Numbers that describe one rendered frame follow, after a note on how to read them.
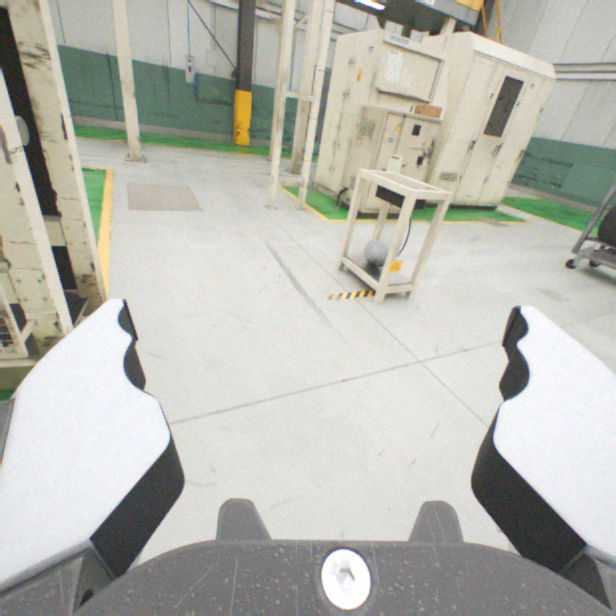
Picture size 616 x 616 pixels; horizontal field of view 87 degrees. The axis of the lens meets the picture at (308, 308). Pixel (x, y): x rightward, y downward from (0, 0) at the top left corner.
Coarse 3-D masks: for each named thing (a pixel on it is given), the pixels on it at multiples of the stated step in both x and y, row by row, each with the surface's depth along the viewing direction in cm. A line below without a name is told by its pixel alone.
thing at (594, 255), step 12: (612, 192) 334; (600, 204) 344; (612, 216) 336; (588, 228) 355; (600, 228) 348; (612, 228) 337; (588, 240) 366; (600, 240) 361; (612, 240) 343; (576, 252) 368; (588, 252) 359; (600, 252) 383; (612, 252) 385; (576, 264) 372; (600, 264) 395; (612, 264) 342
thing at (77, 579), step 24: (0, 408) 7; (0, 432) 6; (0, 456) 6; (48, 576) 4; (72, 576) 4; (96, 576) 5; (0, 600) 4; (24, 600) 4; (48, 600) 4; (72, 600) 4
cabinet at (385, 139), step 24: (360, 120) 400; (384, 120) 364; (408, 120) 376; (432, 120) 391; (360, 144) 405; (384, 144) 380; (408, 144) 394; (432, 144) 407; (360, 168) 410; (384, 168) 397; (408, 168) 412; (360, 216) 423
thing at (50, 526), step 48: (96, 336) 9; (48, 384) 7; (96, 384) 7; (144, 384) 9; (48, 432) 6; (96, 432) 6; (144, 432) 6; (0, 480) 5; (48, 480) 5; (96, 480) 5; (144, 480) 5; (0, 528) 5; (48, 528) 5; (96, 528) 5; (144, 528) 6; (0, 576) 4
